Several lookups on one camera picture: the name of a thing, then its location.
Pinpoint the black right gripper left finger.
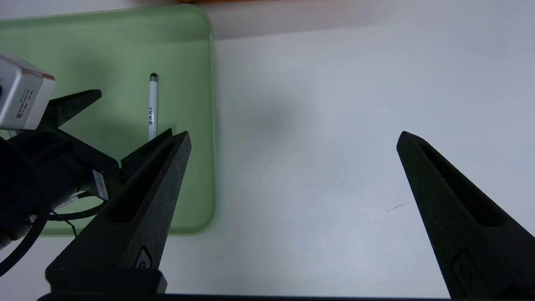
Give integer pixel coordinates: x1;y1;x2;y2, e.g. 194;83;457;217
45;131;192;294

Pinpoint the light green plastic tray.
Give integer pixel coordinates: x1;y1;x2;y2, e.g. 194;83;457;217
0;4;217;237

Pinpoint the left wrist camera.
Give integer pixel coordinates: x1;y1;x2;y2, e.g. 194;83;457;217
0;54;56;131

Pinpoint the white pen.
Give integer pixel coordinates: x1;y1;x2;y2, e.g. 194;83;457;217
148;73;159;142

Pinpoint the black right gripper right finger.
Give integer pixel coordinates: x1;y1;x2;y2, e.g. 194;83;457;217
396;131;535;298

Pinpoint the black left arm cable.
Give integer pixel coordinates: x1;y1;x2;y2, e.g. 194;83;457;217
0;190;107;276

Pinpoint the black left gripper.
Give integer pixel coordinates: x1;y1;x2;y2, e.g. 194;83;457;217
0;89;173;205

